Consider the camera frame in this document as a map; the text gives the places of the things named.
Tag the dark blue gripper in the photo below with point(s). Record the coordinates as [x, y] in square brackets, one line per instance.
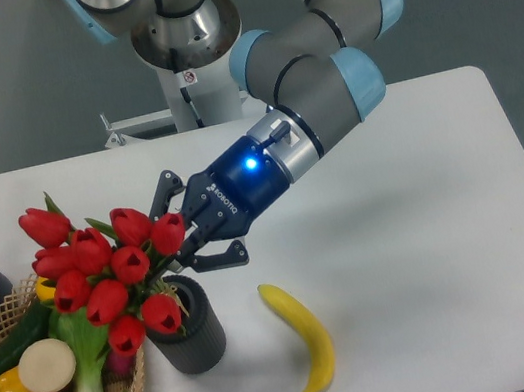
[223, 201]

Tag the red tulip bouquet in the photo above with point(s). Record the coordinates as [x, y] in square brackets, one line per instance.
[111, 271]

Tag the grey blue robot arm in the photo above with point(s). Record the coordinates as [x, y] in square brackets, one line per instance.
[313, 77]

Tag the dark grey ribbed vase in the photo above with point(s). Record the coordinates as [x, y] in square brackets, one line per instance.
[188, 332]

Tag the yellow banana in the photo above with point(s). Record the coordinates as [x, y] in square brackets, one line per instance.
[312, 332]

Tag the green bok choy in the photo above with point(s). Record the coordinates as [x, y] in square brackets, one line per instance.
[89, 345]

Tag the purple sweet potato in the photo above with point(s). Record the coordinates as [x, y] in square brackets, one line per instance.
[118, 364]

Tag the yellow squash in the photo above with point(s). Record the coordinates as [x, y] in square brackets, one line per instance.
[45, 289]

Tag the dark green cucumber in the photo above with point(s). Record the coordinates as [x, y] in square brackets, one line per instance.
[32, 325]

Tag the white round radish slice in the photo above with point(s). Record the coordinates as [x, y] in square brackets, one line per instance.
[47, 366]

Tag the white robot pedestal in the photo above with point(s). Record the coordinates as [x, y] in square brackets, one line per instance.
[190, 56]

